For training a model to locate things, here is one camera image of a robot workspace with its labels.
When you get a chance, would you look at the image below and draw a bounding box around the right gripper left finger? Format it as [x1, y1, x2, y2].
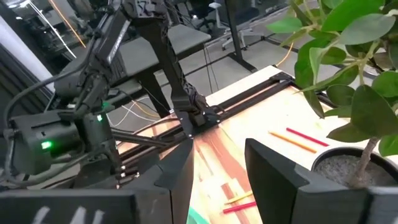
[136, 138, 196, 224]

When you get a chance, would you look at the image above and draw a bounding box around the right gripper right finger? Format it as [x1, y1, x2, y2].
[244, 138, 371, 224]

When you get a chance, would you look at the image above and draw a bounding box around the orange pencil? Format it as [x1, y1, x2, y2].
[268, 130, 318, 154]

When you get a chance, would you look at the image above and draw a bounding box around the red pencil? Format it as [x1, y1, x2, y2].
[222, 201, 257, 215]
[285, 126, 330, 147]

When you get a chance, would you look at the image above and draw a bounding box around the green translucent plastic tray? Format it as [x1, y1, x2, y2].
[186, 207, 210, 224]

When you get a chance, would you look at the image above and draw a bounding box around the yellow pencil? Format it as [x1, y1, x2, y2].
[224, 191, 253, 205]

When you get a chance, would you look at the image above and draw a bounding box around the green potted plant white pot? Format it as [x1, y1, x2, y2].
[266, 0, 398, 190]

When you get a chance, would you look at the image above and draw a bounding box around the grey desk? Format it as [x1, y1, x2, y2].
[119, 24, 213, 94]

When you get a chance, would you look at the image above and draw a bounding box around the office chair white base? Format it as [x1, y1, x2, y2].
[208, 0, 265, 52]

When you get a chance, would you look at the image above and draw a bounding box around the black metal table frame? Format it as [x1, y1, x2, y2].
[110, 0, 295, 187]

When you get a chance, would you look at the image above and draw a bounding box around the yellow extension cable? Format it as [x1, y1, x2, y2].
[275, 42, 295, 68]

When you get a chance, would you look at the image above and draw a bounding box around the black desk leg post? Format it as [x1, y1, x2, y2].
[224, 0, 259, 73]

